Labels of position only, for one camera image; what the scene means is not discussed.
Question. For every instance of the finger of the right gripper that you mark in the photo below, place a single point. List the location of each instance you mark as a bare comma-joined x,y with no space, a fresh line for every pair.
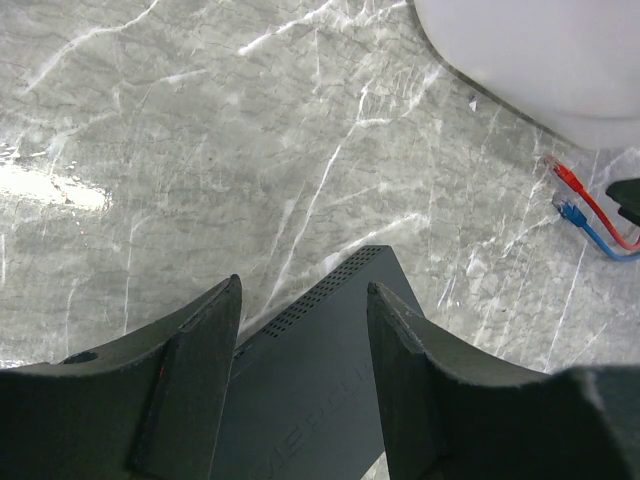
626,193

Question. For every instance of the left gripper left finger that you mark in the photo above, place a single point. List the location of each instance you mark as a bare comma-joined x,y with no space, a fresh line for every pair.
145,406

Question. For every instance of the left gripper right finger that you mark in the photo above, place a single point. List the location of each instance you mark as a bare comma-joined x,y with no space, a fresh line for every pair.
451,411

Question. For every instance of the black network switch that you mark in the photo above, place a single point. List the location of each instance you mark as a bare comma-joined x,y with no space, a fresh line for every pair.
301,400

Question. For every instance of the white plastic tub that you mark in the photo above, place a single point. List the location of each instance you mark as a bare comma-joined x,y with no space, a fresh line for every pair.
572,66

